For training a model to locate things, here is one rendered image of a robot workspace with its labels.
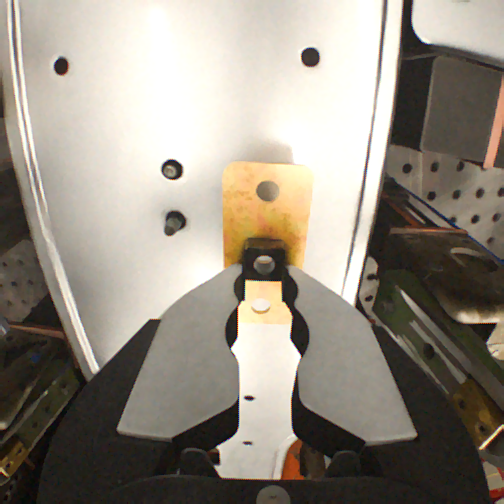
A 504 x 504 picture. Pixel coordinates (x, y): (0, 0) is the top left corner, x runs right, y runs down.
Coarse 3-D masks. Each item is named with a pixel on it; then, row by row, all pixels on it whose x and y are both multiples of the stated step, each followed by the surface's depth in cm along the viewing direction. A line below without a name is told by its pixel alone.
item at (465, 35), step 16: (416, 0) 11; (432, 0) 11; (448, 0) 11; (464, 0) 11; (480, 0) 11; (496, 0) 11; (416, 16) 12; (432, 16) 12; (448, 16) 12; (464, 16) 11; (480, 16) 11; (496, 16) 11; (416, 32) 12; (432, 32) 12; (448, 32) 12; (464, 32) 12; (480, 32) 12; (496, 32) 12; (432, 48) 13; (448, 48) 12; (464, 48) 12; (480, 48) 12; (496, 48) 12; (496, 64) 13
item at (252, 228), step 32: (224, 192) 13; (288, 192) 12; (224, 224) 13; (256, 224) 13; (288, 224) 13; (224, 256) 14; (256, 256) 13; (288, 256) 14; (256, 288) 15; (256, 320) 16; (288, 320) 16
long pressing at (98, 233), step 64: (0, 0) 11; (64, 0) 11; (128, 0) 12; (192, 0) 12; (256, 0) 12; (320, 0) 12; (384, 0) 12; (0, 64) 12; (128, 64) 13; (192, 64) 13; (256, 64) 13; (320, 64) 13; (384, 64) 13; (64, 128) 15; (128, 128) 15; (192, 128) 15; (256, 128) 15; (320, 128) 15; (384, 128) 15; (64, 192) 16; (128, 192) 16; (192, 192) 16; (256, 192) 16; (320, 192) 16; (64, 256) 19; (128, 256) 18; (192, 256) 18; (320, 256) 18; (64, 320) 21; (128, 320) 21; (256, 384) 24; (256, 448) 29
